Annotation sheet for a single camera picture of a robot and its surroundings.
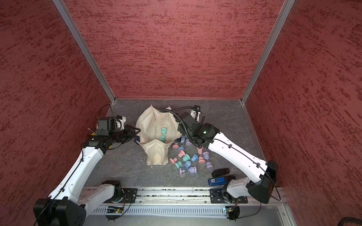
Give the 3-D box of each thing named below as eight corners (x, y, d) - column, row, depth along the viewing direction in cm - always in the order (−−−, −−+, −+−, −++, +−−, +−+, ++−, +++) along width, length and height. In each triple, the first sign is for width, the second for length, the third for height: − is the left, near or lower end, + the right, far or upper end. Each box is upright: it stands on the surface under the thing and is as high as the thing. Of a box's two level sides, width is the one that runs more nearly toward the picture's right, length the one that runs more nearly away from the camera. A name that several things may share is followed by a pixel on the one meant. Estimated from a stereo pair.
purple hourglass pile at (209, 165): (207, 169, 85) (207, 168, 83) (202, 153, 92) (203, 151, 89) (213, 168, 85) (213, 167, 83) (208, 152, 92) (208, 150, 90)
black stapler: (212, 178, 82) (213, 176, 80) (210, 173, 84) (211, 171, 81) (228, 173, 84) (229, 172, 81) (226, 169, 86) (227, 167, 83)
